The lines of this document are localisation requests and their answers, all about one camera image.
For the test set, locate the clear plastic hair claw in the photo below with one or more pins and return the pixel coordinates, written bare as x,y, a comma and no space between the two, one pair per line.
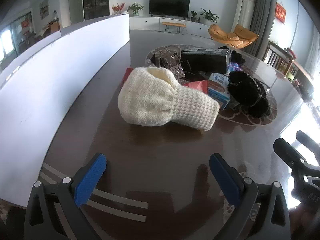
172,57

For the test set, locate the black rectangular box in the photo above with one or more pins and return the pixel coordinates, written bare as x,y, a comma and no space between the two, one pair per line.
202,61

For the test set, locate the dark wooden chair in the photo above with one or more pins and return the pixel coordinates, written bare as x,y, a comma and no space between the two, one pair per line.
277,56

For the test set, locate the black television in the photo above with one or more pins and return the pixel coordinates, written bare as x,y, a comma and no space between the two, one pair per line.
168,6

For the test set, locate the dark patterned desktop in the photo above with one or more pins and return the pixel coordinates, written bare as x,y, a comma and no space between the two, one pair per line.
150,150

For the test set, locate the red snack packet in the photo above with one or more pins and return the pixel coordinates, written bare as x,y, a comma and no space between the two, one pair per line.
197,86
128,75

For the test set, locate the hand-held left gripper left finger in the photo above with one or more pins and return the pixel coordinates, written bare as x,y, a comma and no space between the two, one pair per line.
91,177

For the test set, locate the red flower bouquet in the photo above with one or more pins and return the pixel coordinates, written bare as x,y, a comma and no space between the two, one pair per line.
118,7

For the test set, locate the grey curtain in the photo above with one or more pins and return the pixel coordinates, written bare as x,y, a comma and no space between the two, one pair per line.
262,17

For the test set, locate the large leafy potted plant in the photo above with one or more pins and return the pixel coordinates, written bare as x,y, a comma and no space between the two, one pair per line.
208,16

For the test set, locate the blue white medicine box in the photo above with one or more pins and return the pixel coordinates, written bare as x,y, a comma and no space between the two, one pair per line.
217,92

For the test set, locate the purple teal toy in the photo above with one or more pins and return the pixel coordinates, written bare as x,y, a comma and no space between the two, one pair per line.
233,67

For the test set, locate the white standing air conditioner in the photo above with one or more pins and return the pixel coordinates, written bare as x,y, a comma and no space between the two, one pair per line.
245,7

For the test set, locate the bushy green potted plant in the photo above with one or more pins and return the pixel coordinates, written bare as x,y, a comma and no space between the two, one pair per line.
135,8

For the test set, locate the dark glass display cabinet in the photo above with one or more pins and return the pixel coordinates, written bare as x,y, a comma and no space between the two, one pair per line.
96,0

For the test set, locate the wooden bench with metal legs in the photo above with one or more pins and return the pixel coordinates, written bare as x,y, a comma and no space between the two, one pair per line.
173,24

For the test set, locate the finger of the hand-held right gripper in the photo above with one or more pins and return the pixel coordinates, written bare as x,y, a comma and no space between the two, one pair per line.
306,140
287,151

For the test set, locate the rhinestone hair clip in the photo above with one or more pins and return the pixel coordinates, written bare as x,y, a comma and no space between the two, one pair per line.
178,71

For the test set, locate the red wall hanging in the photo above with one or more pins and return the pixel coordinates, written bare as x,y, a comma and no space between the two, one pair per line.
280,12

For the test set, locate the white TV cabinet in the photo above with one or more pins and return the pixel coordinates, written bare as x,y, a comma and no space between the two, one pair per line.
145,22

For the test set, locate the orange lounge chair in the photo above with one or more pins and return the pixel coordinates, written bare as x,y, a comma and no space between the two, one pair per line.
225,36

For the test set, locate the white door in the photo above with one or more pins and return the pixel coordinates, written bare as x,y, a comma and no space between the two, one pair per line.
75,7

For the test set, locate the framed landscape painting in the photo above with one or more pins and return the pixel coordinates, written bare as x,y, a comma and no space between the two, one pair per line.
44,8

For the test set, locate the cream knitted hat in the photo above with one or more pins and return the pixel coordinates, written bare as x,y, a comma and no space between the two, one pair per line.
150,100

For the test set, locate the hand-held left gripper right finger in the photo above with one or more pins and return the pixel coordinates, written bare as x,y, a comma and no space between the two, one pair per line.
225,180

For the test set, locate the small potted plant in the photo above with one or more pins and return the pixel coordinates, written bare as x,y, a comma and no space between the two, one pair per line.
193,15

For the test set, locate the white cardboard box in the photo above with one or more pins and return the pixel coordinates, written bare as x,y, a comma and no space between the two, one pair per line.
50,92

